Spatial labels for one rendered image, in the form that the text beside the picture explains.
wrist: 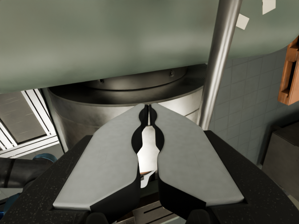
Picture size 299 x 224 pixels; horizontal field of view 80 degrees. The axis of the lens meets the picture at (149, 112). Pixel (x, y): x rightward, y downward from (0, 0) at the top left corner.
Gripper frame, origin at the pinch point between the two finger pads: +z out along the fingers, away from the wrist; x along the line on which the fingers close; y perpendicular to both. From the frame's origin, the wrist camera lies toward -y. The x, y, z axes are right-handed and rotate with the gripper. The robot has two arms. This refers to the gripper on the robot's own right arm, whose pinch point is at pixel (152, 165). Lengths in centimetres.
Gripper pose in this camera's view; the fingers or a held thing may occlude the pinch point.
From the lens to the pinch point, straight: 52.8
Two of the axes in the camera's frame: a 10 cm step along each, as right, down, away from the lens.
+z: 9.4, -1.9, 2.9
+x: 3.4, 4.5, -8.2
